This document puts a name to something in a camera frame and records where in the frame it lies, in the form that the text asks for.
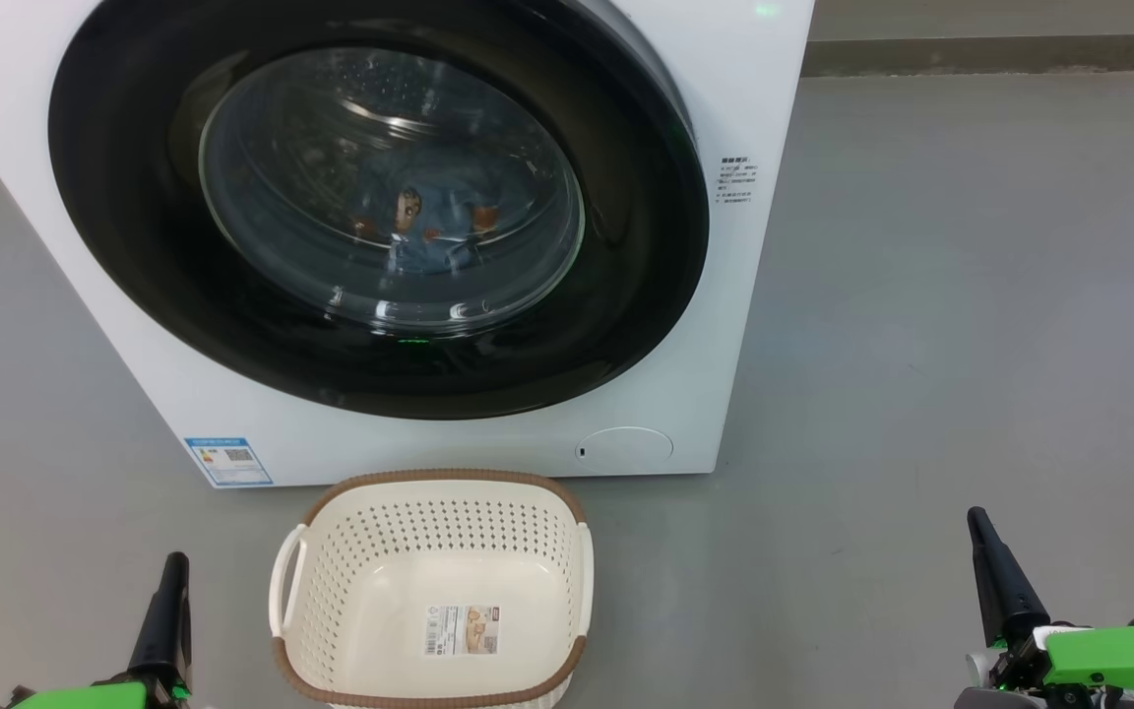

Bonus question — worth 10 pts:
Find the black round glass washer door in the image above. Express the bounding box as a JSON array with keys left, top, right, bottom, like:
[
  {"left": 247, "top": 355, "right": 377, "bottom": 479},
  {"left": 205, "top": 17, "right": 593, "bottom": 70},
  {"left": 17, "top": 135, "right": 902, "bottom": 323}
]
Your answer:
[{"left": 47, "top": 0, "right": 711, "bottom": 421}]

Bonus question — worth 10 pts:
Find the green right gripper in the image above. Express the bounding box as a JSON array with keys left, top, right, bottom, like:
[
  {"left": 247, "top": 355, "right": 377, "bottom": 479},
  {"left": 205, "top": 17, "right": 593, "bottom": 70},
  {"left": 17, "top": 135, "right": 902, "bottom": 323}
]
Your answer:
[{"left": 965, "top": 506, "right": 1134, "bottom": 709}]

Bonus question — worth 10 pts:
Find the blue bear print garment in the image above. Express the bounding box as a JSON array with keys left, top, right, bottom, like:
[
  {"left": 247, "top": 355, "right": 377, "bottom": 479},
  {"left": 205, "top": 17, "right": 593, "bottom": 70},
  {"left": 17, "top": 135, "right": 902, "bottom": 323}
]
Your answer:
[{"left": 350, "top": 162, "right": 529, "bottom": 277}]

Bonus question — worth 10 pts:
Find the white perforated laundry basket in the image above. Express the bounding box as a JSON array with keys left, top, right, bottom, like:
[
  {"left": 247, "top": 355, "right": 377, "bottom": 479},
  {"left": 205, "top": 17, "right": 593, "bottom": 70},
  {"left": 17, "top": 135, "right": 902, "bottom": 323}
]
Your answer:
[{"left": 269, "top": 469, "right": 595, "bottom": 709}]

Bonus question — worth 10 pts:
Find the round white filter cover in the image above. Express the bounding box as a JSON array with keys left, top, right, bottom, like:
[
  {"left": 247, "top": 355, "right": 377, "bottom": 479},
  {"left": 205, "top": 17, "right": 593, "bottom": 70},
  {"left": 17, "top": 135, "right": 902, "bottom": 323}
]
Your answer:
[{"left": 575, "top": 426, "right": 674, "bottom": 474}]

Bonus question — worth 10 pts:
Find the basket product label sticker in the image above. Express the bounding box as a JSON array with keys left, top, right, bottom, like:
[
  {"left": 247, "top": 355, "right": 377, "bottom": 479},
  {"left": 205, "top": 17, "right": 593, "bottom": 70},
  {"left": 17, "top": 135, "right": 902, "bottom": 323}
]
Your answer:
[{"left": 421, "top": 605, "right": 501, "bottom": 659}]

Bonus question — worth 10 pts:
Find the blue energy label sticker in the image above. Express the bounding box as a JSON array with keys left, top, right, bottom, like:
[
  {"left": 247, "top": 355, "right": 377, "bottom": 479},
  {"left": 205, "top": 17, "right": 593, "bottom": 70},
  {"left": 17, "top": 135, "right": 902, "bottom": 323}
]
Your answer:
[{"left": 183, "top": 436, "right": 273, "bottom": 488}]

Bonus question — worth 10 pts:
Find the white front-load washing machine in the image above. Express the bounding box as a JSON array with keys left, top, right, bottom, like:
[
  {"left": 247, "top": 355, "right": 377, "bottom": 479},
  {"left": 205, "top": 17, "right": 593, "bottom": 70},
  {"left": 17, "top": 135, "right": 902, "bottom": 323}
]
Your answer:
[{"left": 0, "top": 0, "right": 816, "bottom": 488}]

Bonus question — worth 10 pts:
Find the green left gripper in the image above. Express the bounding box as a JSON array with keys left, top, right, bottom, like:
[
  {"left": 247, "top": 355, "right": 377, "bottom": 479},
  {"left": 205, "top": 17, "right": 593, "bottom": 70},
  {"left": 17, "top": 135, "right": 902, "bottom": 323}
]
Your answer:
[{"left": 0, "top": 551, "right": 196, "bottom": 709}]

